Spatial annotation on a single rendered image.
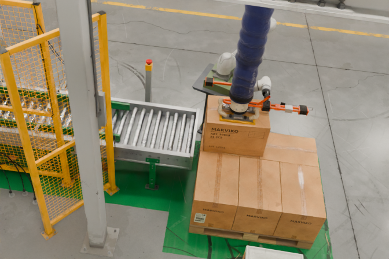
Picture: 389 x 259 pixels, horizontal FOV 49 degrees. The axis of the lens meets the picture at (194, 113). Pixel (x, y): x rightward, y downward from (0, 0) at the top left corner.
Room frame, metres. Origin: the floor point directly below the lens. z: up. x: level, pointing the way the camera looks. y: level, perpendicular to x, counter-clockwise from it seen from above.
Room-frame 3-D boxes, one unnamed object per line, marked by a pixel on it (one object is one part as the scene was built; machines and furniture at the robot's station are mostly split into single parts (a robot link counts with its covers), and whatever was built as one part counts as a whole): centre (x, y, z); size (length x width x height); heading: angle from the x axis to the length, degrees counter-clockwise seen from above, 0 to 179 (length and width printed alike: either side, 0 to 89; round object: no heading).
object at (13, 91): (2.40, 0.99, 1.05); 0.87 x 0.10 x 2.10; 141
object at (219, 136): (3.10, -0.42, 0.75); 0.60 x 0.40 x 0.40; 92
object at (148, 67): (3.61, 0.54, 0.50); 0.07 x 0.07 x 1.00; 89
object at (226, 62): (3.79, -0.27, 1.01); 0.18 x 0.16 x 0.22; 134
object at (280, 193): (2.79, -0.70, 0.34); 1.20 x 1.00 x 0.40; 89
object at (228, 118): (2.98, -0.41, 0.98); 0.34 x 0.10 x 0.05; 90
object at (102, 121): (2.20, 0.73, 1.62); 0.20 x 0.05 x 0.30; 89
